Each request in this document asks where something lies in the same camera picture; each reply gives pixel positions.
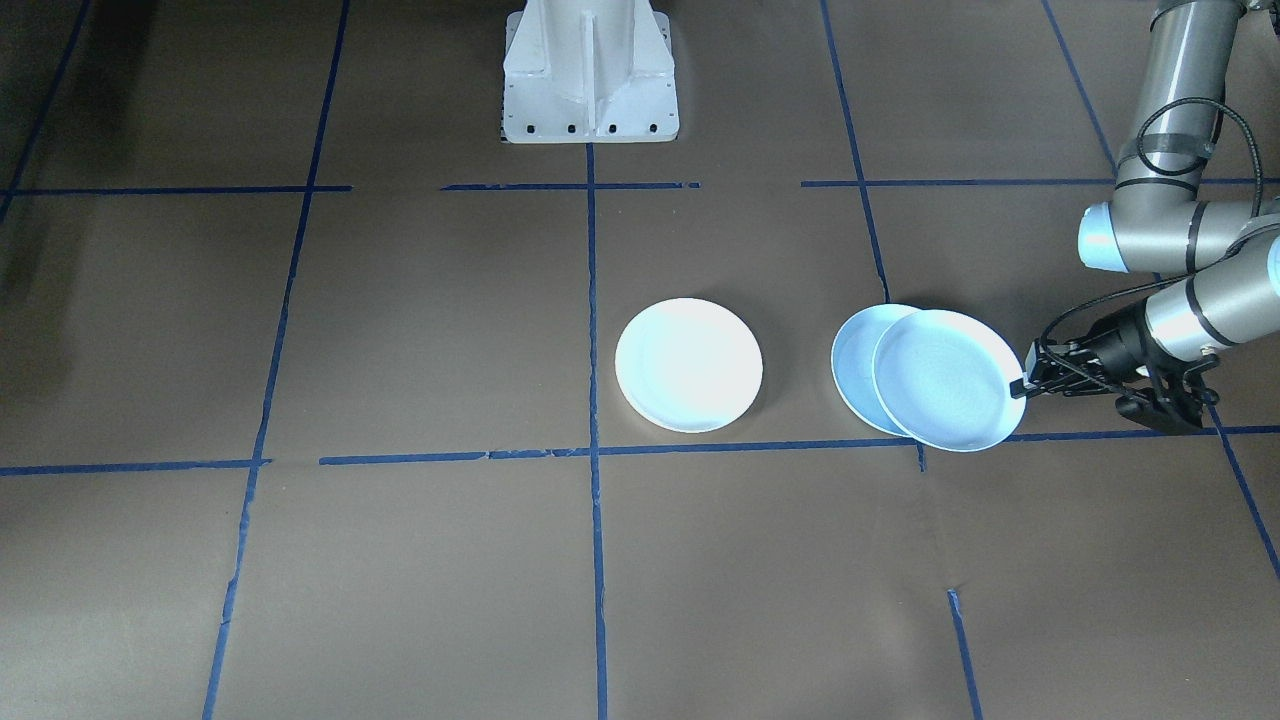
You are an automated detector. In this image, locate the white plate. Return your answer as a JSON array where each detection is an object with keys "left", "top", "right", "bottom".
[{"left": 614, "top": 297, "right": 764, "bottom": 434}]

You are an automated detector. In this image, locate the white column pedestal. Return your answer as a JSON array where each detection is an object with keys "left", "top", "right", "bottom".
[{"left": 500, "top": 0, "right": 681, "bottom": 145}]

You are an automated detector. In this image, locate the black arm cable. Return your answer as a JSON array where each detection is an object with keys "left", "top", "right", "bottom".
[{"left": 1038, "top": 97, "right": 1264, "bottom": 346}]

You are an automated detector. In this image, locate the light blue ringed plate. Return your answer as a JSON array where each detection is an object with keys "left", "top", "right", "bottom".
[{"left": 872, "top": 309, "right": 1028, "bottom": 453}]

